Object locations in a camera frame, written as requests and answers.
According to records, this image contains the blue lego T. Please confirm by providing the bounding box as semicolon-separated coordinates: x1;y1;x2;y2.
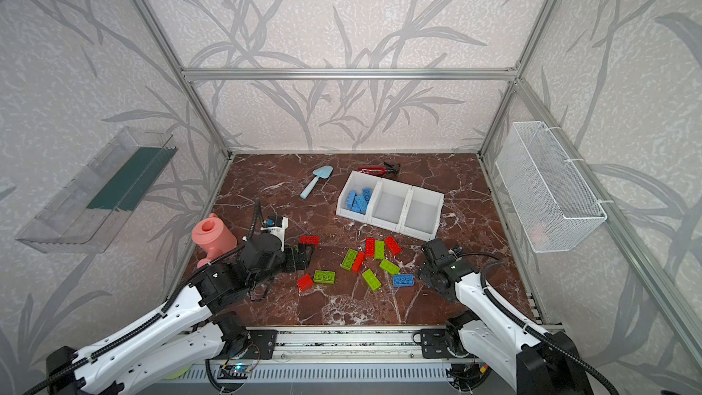
392;274;414;288

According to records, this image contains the green lego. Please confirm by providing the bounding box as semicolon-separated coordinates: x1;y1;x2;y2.
341;249;358;271
374;241;385;260
313;270;336;285
380;260;400;275
362;269;382;292

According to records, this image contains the blue lego diagonal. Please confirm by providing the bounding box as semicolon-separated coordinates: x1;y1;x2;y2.
346;191;356;210

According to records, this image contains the blue lego horizontal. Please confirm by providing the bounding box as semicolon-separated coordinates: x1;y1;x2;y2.
362;188;372;202

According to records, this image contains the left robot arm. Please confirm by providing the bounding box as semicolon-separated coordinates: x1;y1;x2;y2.
28;232;316;394

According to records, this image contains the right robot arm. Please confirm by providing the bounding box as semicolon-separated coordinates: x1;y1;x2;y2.
419;239;619;394

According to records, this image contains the red lego far left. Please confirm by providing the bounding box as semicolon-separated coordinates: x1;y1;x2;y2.
299;235;320;247

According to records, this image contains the red lego bottom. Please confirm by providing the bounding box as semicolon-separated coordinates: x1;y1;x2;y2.
296;274;314;293

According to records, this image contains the green lego flat bottom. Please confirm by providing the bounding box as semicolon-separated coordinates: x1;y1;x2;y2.
313;270;336;285

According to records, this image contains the red lego diagonal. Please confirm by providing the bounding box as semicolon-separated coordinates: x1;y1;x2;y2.
383;237;402;257

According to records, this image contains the red lego slim centre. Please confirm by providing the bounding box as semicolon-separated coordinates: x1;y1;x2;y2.
351;252;366;274

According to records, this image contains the pink watering can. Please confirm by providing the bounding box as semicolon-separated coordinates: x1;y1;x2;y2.
191;213;238;268

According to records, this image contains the white right bin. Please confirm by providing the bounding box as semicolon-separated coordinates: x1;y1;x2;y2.
400;187;444;241

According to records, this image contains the white bin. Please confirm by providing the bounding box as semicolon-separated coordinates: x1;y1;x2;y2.
367;179;411;230
400;187;444;241
336;171;381;223

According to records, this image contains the green lego upright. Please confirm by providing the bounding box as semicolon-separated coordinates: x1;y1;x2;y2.
374;241;385;260

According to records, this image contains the red lego upright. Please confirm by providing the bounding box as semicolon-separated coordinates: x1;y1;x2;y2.
365;238;376;258

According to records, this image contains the white left bin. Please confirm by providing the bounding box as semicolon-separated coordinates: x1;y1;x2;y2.
336;171;381;223

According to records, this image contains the white middle bin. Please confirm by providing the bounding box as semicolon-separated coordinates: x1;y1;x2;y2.
367;179;411;230

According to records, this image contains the light blue toy shovel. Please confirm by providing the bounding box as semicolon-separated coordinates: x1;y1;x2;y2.
300;166;333;199

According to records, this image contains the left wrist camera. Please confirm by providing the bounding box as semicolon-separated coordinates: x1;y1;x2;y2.
261;216;289;251

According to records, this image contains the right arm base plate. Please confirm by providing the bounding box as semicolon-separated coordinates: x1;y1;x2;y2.
411;328;468;360

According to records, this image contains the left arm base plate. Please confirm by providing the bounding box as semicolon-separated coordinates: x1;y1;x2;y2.
218;329;279;360

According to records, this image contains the aluminium front rail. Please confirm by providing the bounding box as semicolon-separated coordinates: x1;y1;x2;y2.
120;324;574;366

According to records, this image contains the white wire basket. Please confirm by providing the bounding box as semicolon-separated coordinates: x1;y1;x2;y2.
495;121;608;253

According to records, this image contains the clear plastic wall shelf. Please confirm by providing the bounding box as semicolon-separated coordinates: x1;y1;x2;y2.
16;127;177;254

